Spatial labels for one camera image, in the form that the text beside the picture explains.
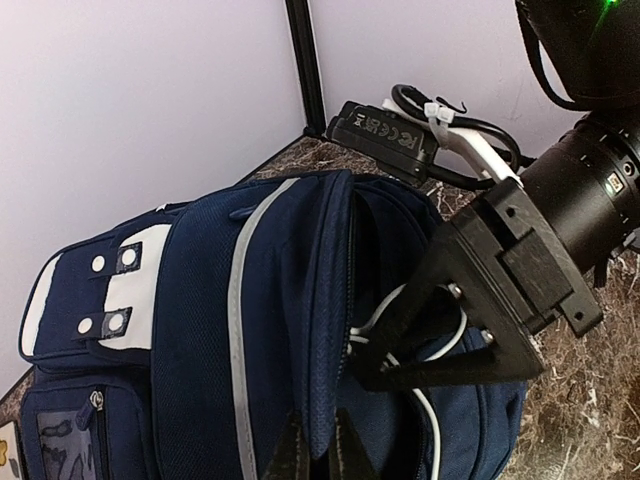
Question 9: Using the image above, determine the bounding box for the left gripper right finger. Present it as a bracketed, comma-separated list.
[328, 409, 380, 480]

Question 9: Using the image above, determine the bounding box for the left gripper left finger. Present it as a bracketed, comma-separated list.
[262, 412, 311, 480]

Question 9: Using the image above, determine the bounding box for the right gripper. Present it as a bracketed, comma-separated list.
[350, 179, 603, 391]

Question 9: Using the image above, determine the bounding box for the white charger with cable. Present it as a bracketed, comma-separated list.
[347, 284, 468, 479]

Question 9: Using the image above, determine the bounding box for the navy blue student backpack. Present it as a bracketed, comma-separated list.
[19, 170, 526, 479]

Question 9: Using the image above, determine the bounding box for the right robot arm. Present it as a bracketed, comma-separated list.
[353, 1, 639, 391]

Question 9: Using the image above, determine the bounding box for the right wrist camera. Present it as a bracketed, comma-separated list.
[324, 83, 524, 186]

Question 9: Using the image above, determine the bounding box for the right black frame post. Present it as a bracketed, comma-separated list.
[284, 0, 327, 137]

